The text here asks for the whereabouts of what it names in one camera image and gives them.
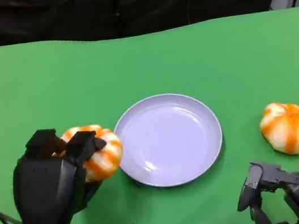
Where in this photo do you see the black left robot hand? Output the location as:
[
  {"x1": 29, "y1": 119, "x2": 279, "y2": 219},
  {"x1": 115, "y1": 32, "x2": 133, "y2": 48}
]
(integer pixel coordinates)
[{"x1": 3, "y1": 119, "x2": 119, "y2": 224}]

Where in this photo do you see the orange white toy bread roll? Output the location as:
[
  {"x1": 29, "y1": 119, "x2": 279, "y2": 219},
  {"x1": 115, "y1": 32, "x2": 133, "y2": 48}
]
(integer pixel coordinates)
[
  {"x1": 49, "y1": 119, "x2": 129, "y2": 188},
  {"x1": 256, "y1": 98, "x2": 299, "y2": 161}
]

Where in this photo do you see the green table cloth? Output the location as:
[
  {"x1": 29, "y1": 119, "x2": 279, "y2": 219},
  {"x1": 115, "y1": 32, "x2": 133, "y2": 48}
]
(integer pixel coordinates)
[{"x1": 0, "y1": 0, "x2": 299, "y2": 224}]

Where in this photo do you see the lilac plate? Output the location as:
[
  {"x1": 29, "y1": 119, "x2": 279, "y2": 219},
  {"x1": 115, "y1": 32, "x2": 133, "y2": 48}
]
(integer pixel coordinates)
[{"x1": 109, "y1": 85, "x2": 231, "y2": 195}]

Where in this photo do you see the black backdrop curtain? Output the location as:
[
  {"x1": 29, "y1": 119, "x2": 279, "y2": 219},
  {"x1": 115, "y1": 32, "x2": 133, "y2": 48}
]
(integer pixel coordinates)
[{"x1": 0, "y1": 0, "x2": 298, "y2": 60}]

